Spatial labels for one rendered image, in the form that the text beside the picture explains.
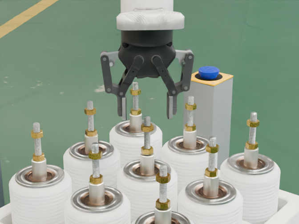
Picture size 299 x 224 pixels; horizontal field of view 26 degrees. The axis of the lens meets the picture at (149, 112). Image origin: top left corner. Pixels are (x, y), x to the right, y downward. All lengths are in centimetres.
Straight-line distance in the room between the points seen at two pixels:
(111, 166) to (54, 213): 13
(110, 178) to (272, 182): 26
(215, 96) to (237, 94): 86
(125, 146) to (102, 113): 79
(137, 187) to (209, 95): 31
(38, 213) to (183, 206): 22
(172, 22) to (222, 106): 42
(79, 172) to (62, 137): 72
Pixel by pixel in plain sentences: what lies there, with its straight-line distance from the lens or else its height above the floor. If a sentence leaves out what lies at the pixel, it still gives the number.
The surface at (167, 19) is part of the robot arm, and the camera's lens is 86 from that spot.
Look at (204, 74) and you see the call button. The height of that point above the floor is 32.
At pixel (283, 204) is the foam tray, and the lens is 112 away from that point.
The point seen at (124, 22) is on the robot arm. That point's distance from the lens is 86.
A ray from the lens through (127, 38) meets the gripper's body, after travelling 92.
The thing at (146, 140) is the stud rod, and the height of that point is 31.
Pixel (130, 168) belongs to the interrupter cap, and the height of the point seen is 25.
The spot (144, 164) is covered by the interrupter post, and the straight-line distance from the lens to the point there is 100.
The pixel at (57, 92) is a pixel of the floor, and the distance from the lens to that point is 211.
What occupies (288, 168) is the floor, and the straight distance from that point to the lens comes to 162.
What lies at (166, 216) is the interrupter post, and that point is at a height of 27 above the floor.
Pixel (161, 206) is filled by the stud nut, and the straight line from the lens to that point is 85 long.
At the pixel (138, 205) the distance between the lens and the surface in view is 100.
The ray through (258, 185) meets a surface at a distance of 102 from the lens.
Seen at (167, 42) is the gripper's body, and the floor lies 47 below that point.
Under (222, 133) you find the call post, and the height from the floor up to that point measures 20.
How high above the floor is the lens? 71
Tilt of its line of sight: 22 degrees down
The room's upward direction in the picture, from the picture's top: straight up
